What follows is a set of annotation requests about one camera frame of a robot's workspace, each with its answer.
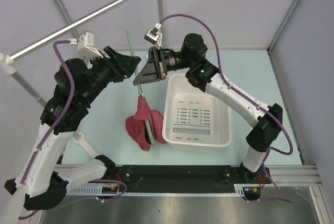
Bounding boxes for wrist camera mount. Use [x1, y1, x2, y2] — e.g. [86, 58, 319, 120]
[68, 31, 103, 61]
[144, 23, 163, 47]

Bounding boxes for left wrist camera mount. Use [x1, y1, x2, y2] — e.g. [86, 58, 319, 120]
[68, 31, 103, 61]

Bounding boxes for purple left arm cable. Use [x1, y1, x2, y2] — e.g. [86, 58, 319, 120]
[19, 40, 79, 185]

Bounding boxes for mint green plastic hanger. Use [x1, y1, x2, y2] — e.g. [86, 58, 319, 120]
[126, 30, 156, 148]

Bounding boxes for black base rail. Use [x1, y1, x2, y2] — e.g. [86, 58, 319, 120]
[103, 165, 265, 193]

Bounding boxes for white plastic basket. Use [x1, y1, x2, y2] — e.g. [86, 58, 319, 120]
[162, 74, 232, 151]

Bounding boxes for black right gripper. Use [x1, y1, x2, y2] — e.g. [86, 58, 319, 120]
[133, 46, 193, 87]

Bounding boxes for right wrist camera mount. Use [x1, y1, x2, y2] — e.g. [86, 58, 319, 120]
[144, 23, 163, 47]

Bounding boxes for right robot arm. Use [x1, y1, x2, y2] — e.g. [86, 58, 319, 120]
[133, 32, 283, 183]

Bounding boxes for red tank top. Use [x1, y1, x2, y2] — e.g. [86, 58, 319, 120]
[125, 96, 167, 151]

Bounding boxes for metal clothes rack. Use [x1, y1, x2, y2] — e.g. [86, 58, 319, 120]
[0, 0, 171, 159]

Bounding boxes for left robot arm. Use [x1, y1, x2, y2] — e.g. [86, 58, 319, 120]
[5, 46, 141, 211]

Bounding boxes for white slotted cable duct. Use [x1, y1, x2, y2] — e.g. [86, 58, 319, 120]
[66, 185, 260, 199]

